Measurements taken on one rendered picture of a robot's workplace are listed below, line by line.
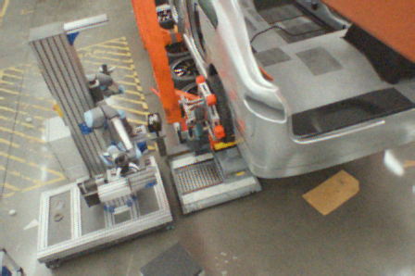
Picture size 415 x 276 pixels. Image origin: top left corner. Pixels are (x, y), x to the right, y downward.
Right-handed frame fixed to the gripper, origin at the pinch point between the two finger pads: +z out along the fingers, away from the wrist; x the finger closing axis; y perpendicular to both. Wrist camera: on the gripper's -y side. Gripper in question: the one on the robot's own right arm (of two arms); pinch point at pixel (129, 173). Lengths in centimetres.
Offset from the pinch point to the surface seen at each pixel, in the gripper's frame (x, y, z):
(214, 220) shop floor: -78, 115, -18
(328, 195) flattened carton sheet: -182, 100, 27
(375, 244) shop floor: -175, 102, 90
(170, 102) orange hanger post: -89, 33, -117
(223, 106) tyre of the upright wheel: -105, 4, -41
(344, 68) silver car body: -227, -6, -18
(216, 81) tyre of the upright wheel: -112, -7, -63
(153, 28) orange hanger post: -80, -49, -118
